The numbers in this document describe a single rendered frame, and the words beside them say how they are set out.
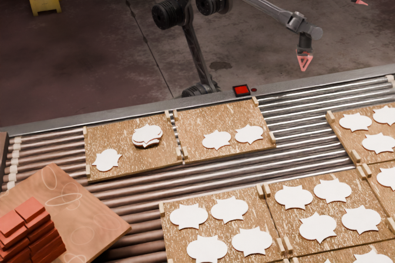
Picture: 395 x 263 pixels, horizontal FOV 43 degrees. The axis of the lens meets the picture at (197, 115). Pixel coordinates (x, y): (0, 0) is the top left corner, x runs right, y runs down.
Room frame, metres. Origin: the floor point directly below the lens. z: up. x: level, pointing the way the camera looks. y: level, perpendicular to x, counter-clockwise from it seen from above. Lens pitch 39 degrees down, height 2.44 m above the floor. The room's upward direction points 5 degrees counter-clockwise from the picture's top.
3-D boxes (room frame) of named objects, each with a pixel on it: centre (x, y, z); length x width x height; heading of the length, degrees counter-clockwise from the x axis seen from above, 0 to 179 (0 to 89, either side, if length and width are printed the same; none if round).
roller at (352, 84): (1.93, -0.07, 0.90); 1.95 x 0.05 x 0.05; 97
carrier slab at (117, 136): (1.68, 0.31, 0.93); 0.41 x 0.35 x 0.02; 100
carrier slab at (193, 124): (1.74, -0.11, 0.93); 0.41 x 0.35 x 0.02; 98
